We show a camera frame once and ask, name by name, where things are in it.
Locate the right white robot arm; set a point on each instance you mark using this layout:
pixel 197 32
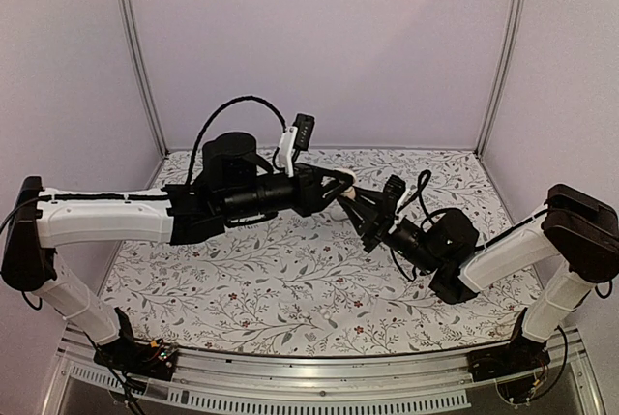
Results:
pixel 572 225

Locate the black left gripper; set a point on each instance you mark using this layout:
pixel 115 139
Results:
pixel 309 183

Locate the left aluminium frame post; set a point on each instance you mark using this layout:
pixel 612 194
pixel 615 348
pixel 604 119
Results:
pixel 143 84

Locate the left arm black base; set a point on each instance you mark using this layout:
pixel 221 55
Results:
pixel 154 359

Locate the aluminium frame post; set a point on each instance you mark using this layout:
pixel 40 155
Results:
pixel 499 82
pixel 143 84

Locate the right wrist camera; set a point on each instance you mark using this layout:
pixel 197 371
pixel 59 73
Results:
pixel 395 193

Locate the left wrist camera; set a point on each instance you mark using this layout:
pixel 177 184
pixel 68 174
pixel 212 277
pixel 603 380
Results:
pixel 294 140

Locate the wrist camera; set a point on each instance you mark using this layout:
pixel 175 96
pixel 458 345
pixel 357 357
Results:
pixel 395 193
pixel 294 140

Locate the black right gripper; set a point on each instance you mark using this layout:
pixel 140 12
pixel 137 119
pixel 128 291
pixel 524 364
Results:
pixel 371 232

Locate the white earbud charging case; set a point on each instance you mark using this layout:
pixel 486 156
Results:
pixel 349 193

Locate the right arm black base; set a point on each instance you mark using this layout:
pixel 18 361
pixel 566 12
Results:
pixel 518 355

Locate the floral patterned mat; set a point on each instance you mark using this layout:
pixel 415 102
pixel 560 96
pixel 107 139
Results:
pixel 300 286

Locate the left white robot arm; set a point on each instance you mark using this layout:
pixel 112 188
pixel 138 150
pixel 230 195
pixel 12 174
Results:
pixel 45 219

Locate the right aluminium frame post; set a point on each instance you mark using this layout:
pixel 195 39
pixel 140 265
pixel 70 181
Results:
pixel 499 82

